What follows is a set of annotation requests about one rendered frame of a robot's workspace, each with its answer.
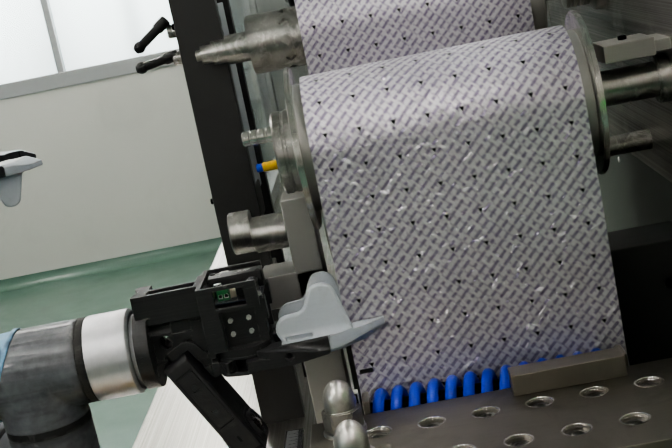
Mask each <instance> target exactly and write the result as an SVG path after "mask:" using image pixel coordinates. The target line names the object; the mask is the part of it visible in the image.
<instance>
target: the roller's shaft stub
mask: <svg viewBox="0 0 672 448"><path fill-rule="evenodd" d="M600 75H601V79H602V84H603V89H604V95H605V101H606V107H608V106H614V105H619V104H624V103H629V102H634V101H639V100H644V99H649V98H654V97H655V98H656V99H657V101H658V102H660V103H664V102H669V101H672V66H671V62H670V60H669V58H668V56H667V55H666V54H665V53H664V52H660V53H656V55H652V56H650V58H649V62H645V63H640V64H635V65H630V66H625V67H620V68H614V69H609V70H604V71H600Z"/></svg>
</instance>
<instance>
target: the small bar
mask: <svg viewBox="0 0 672 448"><path fill-rule="evenodd" d="M507 369H508V374H509V380H510V385H511V389H512V391H513V394H514V396H520V395H525V394H531V393H536V392H541V391H547V390H552V389H558V388H563V387H568V386H574V385H579V384H584V383H590V382H595V381H600V380H606V379H611V378H617V377H622V376H627V375H628V373H627V367H626V361H625V356H624V354H623V353H622V351H621V350H620V348H619V347H614V348H609V349H604V350H598V351H593V352H588V353H582V354H577V355H572V356H566V357H561V358H556V359H550V360H545V361H540V362H534V363H529V364H524V365H518V366H513V367H508V368H507Z"/></svg>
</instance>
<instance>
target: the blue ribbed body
mask: <svg viewBox="0 0 672 448"><path fill-rule="evenodd" d="M508 367H511V366H509V365H507V364H506V365H503V366H502V367H501V368H500V375H499V379H498V378H497V376H496V374H495V372H494V370H493V369H491V368H485V369H484V370H483V371H482V377H481V382H480V381H479V379H478V377H477V375H476V374H475V373H474V372H472V371H468V372H467V373H466V374H465V375H464V379H463V385H462V384H461V382H460V380H459V378H458V377H457V376H456V375H453V374H452V375H449V376H448V377H447V378H446V382H445V389H444V387H443V385H442V383H441V381H440V380H439V379H437V378H432V379H430V381H429V382H428V385H427V392H426V390H425V388H424V386H423V384H422V383H421V382H418V381H415V382H413V383H412V384H411V385H410V388H409V395H408V393H407V391H406V389H405V387H404V386H402V385H395V386H394V387H393V389H392V391H391V397H390V395H389V393H388V392H387V390H385V389H383V388H379V389H377V390H376V391H375V392H374V395H373V402H371V409H372V413H378V412H383V411H388V410H394V409H399V408H404V407H410V406H415V405H420V404H426V403H431V402H437V401H442V400H447V399H453V398H458V397H463V396H469V395H474V394H479V393H485V392H490V391H495V390H501V389H506V388H511V385H510V380H509V374H508V369H507V368H508Z"/></svg>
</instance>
